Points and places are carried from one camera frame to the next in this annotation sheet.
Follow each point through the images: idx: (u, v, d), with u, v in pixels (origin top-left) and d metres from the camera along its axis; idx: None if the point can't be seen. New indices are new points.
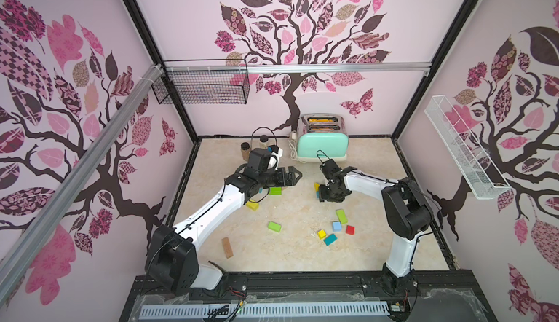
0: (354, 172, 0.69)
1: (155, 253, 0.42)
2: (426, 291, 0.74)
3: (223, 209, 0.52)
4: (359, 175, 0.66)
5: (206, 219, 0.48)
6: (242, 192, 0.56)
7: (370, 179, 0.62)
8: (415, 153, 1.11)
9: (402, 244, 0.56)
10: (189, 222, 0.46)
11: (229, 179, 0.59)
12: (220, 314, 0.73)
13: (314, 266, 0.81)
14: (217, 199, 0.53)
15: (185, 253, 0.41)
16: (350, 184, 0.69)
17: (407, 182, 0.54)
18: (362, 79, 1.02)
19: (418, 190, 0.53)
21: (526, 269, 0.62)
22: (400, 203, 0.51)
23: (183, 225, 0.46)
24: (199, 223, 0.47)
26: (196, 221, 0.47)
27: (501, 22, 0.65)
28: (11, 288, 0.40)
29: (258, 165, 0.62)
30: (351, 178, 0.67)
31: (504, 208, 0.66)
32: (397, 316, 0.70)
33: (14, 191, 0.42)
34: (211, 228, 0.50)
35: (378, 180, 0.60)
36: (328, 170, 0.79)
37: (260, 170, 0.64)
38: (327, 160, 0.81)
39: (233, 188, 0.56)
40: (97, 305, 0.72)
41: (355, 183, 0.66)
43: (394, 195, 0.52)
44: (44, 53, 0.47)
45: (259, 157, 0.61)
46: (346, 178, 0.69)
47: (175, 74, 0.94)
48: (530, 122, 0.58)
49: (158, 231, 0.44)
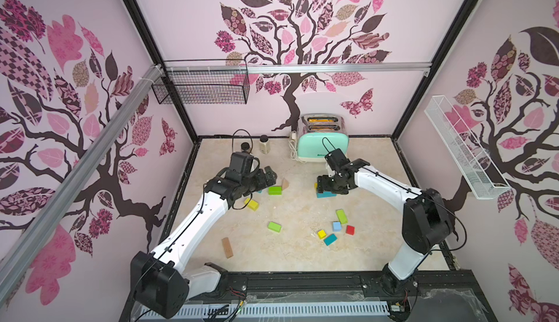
0: (370, 170, 0.62)
1: (137, 282, 0.43)
2: (426, 291, 0.74)
3: (205, 222, 0.49)
4: (376, 175, 0.59)
5: (187, 237, 0.45)
6: (224, 198, 0.53)
7: (389, 183, 0.55)
8: (415, 154, 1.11)
9: (412, 254, 0.54)
10: (169, 244, 0.43)
11: (209, 186, 0.54)
12: (220, 314, 0.73)
13: (314, 266, 0.80)
14: (198, 211, 0.49)
15: (167, 279, 0.39)
16: (362, 182, 0.62)
17: (431, 194, 0.49)
18: (362, 79, 1.02)
19: (442, 205, 0.49)
21: (526, 269, 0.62)
22: (423, 219, 0.47)
23: (163, 248, 0.43)
24: (180, 242, 0.44)
26: (175, 242, 0.44)
27: (501, 22, 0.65)
28: (11, 288, 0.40)
29: (240, 167, 0.60)
30: (364, 177, 0.61)
31: (504, 208, 0.66)
32: (397, 316, 0.70)
33: (14, 191, 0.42)
34: (194, 245, 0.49)
35: (398, 186, 0.54)
36: (336, 162, 0.72)
37: (244, 173, 0.62)
38: (334, 151, 0.73)
39: (212, 196, 0.52)
40: (97, 305, 0.72)
41: (369, 183, 0.60)
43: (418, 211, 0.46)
44: (44, 53, 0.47)
45: (242, 159, 0.59)
46: (358, 175, 0.62)
47: (175, 74, 0.94)
48: (530, 122, 0.58)
49: (137, 258, 0.41)
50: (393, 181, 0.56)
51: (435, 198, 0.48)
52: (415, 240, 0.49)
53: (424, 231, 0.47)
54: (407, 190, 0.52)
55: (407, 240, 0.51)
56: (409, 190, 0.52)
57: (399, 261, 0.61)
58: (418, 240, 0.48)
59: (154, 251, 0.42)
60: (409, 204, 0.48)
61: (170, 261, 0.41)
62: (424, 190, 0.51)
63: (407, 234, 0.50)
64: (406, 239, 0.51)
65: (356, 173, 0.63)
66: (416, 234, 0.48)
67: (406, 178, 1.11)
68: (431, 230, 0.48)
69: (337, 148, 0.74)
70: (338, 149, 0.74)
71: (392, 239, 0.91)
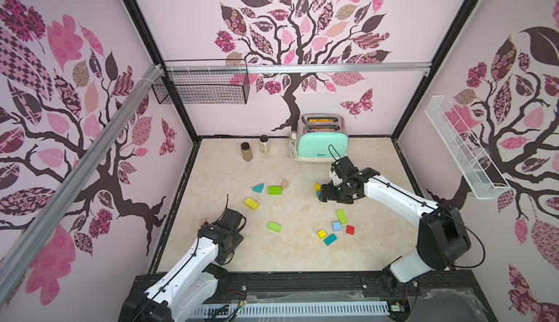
0: (381, 181, 0.59)
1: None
2: (426, 292, 0.74)
3: (196, 266, 0.52)
4: (388, 186, 0.57)
5: (180, 277, 0.48)
6: (216, 243, 0.57)
7: (402, 196, 0.53)
8: (415, 154, 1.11)
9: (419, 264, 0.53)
10: (163, 283, 0.46)
11: (201, 232, 0.60)
12: (220, 314, 0.73)
13: (314, 266, 0.81)
14: (192, 253, 0.53)
15: (160, 318, 0.40)
16: (372, 193, 0.60)
17: (450, 209, 0.46)
18: (362, 79, 1.02)
19: (461, 220, 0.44)
21: (525, 268, 0.62)
22: (441, 235, 0.44)
23: (156, 288, 0.45)
24: (174, 283, 0.46)
26: (169, 281, 0.46)
27: (501, 22, 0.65)
28: (12, 287, 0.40)
29: (233, 221, 0.69)
30: (374, 188, 0.58)
31: (504, 208, 0.66)
32: (397, 316, 0.70)
33: (14, 191, 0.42)
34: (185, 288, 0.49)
35: (413, 198, 0.51)
36: (343, 170, 0.70)
37: (234, 225, 0.69)
38: (341, 159, 0.71)
39: (206, 241, 0.57)
40: (97, 305, 0.72)
41: (380, 194, 0.57)
43: (434, 226, 0.44)
44: (43, 53, 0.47)
45: (235, 214, 0.69)
46: (369, 186, 0.59)
47: (175, 74, 0.94)
48: (530, 122, 0.58)
49: (129, 299, 0.42)
50: (406, 193, 0.54)
51: (453, 213, 0.46)
52: (431, 256, 0.46)
53: (442, 248, 0.44)
54: (423, 203, 0.49)
55: (423, 256, 0.48)
56: (424, 204, 0.49)
57: (405, 266, 0.59)
58: (436, 257, 0.45)
59: (148, 291, 0.44)
60: (424, 220, 0.45)
61: (165, 300, 0.43)
62: (440, 203, 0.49)
63: (424, 250, 0.47)
64: (421, 255, 0.49)
65: (365, 183, 0.60)
66: (433, 250, 0.45)
67: (406, 178, 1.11)
68: (452, 248, 0.46)
69: (343, 156, 0.71)
70: (346, 157, 0.71)
71: (392, 239, 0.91)
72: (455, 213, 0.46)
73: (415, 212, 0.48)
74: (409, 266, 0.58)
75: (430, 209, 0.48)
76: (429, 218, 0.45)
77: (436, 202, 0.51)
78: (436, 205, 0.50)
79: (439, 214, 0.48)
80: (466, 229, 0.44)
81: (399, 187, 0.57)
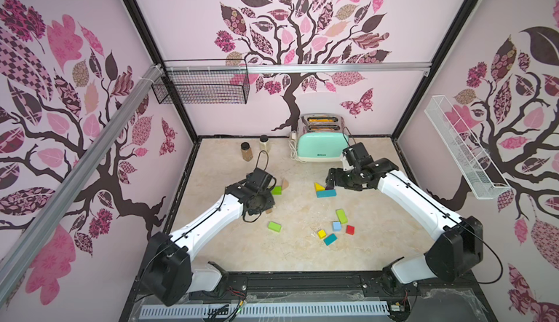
0: (400, 180, 0.53)
1: (148, 261, 0.42)
2: (426, 292, 0.74)
3: (220, 221, 0.52)
4: (407, 186, 0.52)
5: (203, 228, 0.48)
6: (242, 202, 0.56)
7: (419, 200, 0.49)
8: (415, 153, 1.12)
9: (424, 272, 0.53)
10: (186, 229, 0.46)
11: (229, 189, 0.59)
12: (220, 314, 0.73)
13: (314, 266, 0.81)
14: (217, 207, 0.53)
15: (178, 262, 0.40)
16: (386, 189, 0.55)
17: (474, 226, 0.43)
18: (362, 79, 1.02)
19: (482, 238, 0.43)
21: (526, 269, 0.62)
22: (460, 253, 0.41)
23: (180, 232, 0.46)
24: (196, 232, 0.47)
26: (193, 229, 0.47)
27: (501, 22, 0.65)
28: (12, 287, 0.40)
29: (260, 181, 0.65)
30: (390, 185, 0.54)
31: (504, 208, 0.66)
32: (397, 316, 0.70)
33: (14, 191, 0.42)
34: (208, 238, 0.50)
35: (434, 207, 0.47)
36: (357, 158, 0.64)
37: (263, 186, 0.67)
38: (356, 147, 0.64)
39: (232, 198, 0.56)
40: (97, 305, 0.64)
41: (397, 194, 0.53)
43: (456, 242, 0.41)
44: (43, 53, 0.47)
45: (264, 174, 0.65)
46: (385, 182, 0.54)
47: (175, 74, 0.94)
48: (530, 122, 0.58)
49: (155, 237, 0.43)
50: (427, 198, 0.49)
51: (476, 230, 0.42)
52: (441, 267, 0.45)
53: (457, 264, 0.42)
54: (445, 216, 0.45)
55: (430, 265, 0.47)
56: (447, 216, 0.45)
57: (406, 269, 0.59)
58: (445, 270, 0.44)
59: (172, 233, 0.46)
60: (445, 235, 0.42)
61: (185, 246, 0.43)
62: (465, 219, 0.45)
63: (433, 260, 0.46)
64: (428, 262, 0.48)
65: (381, 177, 0.55)
66: (445, 263, 0.43)
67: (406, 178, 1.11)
68: (465, 261, 0.44)
69: (358, 143, 0.64)
70: (361, 146, 0.64)
71: (392, 239, 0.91)
72: (477, 229, 0.42)
73: (435, 224, 0.45)
74: (412, 268, 0.57)
75: (453, 223, 0.44)
76: (449, 233, 0.42)
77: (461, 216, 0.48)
78: (460, 220, 0.44)
79: (460, 227, 0.44)
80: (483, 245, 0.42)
81: (421, 189, 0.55)
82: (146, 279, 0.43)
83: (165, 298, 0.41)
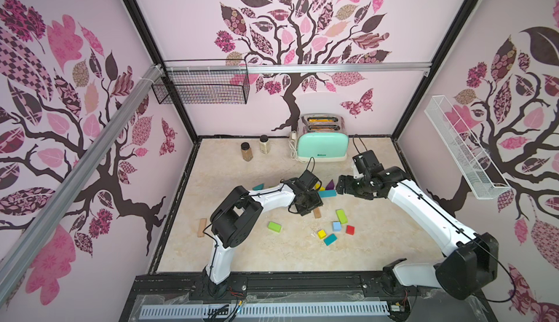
0: (413, 191, 0.52)
1: (226, 207, 0.53)
2: (426, 292, 0.74)
3: (279, 197, 0.63)
4: (419, 197, 0.50)
5: (268, 195, 0.60)
6: (295, 192, 0.68)
7: (431, 213, 0.47)
8: (415, 153, 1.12)
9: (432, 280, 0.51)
10: (259, 192, 0.58)
11: (285, 181, 0.72)
12: (220, 314, 0.73)
13: (314, 266, 0.81)
14: (278, 189, 0.65)
15: (255, 210, 0.51)
16: (397, 198, 0.54)
17: (489, 242, 0.41)
18: (362, 79, 1.02)
19: (498, 256, 0.41)
21: (526, 268, 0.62)
22: (473, 269, 0.40)
23: (255, 193, 0.57)
24: (265, 196, 0.58)
26: (263, 195, 0.58)
27: (501, 22, 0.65)
28: (12, 287, 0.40)
29: (308, 181, 0.76)
30: (402, 195, 0.52)
31: (504, 208, 0.66)
32: (397, 316, 0.70)
33: (14, 191, 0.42)
34: (267, 206, 0.60)
35: (446, 221, 0.46)
36: (367, 167, 0.62)
37: (308, 186, 0.77)
38: (365, 154, 0.63)
39: (287, 187, 0.69)
40: (97, 306, 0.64)
41: (408, 205, 0.51)
43: (469, 259, 0.39)
44: (44, 53, 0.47)
45: (312, 176, 0.76)
46: (395, 191, 0.53)
47: (175, 74, 0.94)
48: (530, 122, 0.58)
49: (236, 191, 0.54)
50: (440, 212, 0.47)
51: (492, 248, 0.41)
52: (453, 285, 0.43)
53: (469, 281, 0.40)
54: (458, 231, 0.44)
55: (441, 281, 0.46)
56: (461, 232, 0.44)
57: (411, 275, 0.58)
58: (458, 287, 0.42)
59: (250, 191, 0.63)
60: (458, 251, 0.41)
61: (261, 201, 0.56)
62: (480, 234, 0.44)
63: (444, 275, 0.45)
64: (439, 277, 0.46)
65: (391, 187, 0.54)
66: (456, 279, 0.42)
67: None
68: (477, 280, 0.42)
69: (367, 151, 0.63)
70: (370, 152, 0.63)
71: (392, 239, 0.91)
72: (493, 246, 0.41)
73: (448, 238, 0.43)
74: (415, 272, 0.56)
75: (466, 239, 0.42)
76: (462, 248, 0.41)
77: (474, 232, 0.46)
78: (474, 235, 0.43)
79: (473, 244, 0.42)
80: (498, 263, 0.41)
81: (434, 201, 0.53)
82: (218, 219, 0.53)
83: (230, 237, 0.50)
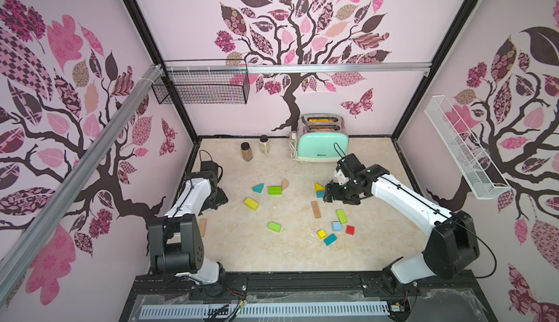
0: (391, 183, 0.56)
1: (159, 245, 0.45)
2: (426, 291, 0.74)
3: (199, 193, 0.59)
4: (399, 188, 0.54)
5: (191, 200, 0.53)
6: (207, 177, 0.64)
7: (410, 199, 0.51)
8: (415, 153, 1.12)
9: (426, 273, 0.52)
10: (178, 206, 0.51)
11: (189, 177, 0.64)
12: (220, 314, 0.73)
13: (314, 266, 0.80)
14: (191, 186, 0.59)
15: (189, 221, 0.46)
16: (380, 193, 0.57)
17: (464, 220, 0.44)
18: (362, 79, 1.02)
19: (474, 231, 0.44)
21: (526, 268, 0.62)
22: (452, 246, 0.42)
23: (175, 210, 0.50)
24: (186, 204, 0.52)
26: (183, 204, 0.51)
27: (501, 22, 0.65)
28: (11, 288, 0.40)
29: (211, 165, 0.76)
30: (383, 189, 0.56)
31: (504, 208, 0.66)
32: (397, 316, 0.70)
33: (14, 191, 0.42)
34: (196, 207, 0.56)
35: (424, 205, 0.49)
36: (350, 167, 0.68)
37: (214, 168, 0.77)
38: (348, 157, 0.68)
39: (198, 178, 0.63)
40: (97, 306, 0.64)
41: (389, 197, 0.55)
43: (447, 237, 0.42)
44: (44, 53, 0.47)
45: (212, 162, 0.77)
46: (377, 186, 0.57)
47: (175, 74, 0.94)
48: (530, 122, 0.58)
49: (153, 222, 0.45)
50: (418, 197, 0.51)
51: (467, 224, 0.44)
52: (439, 266, 0.45)
53: (451, 258, 0.42)
54: (436, 211, 0.47)
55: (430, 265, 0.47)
56: (437, 212, 0.47)
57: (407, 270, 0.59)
58: (442, 266, 0.44)
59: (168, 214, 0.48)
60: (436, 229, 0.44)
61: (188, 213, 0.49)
62: (454, 213, 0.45)
63: (431, 258, 0.46)
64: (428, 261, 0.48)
65: (373, 182, 0.58)
66: (441, 259, 0.44)
67: (406, 178, 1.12)
68: (460, 257, 0.44)
69: (351, 154, 0.68)
70: (352, 155, 0.68)
71: (392, 239, 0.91)
72: (468, 223, 0.44)
73: (426, 220, 0.46)
74: (411, 267, 0.57)
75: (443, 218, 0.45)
76: (441, 228, 0.43)
77: (450, 211, 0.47)
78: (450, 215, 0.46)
79: (452, 224, 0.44)
80: (477, 240, 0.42)
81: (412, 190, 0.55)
82: (164, 258, 0.45)
83: (192, 263, 0.45)
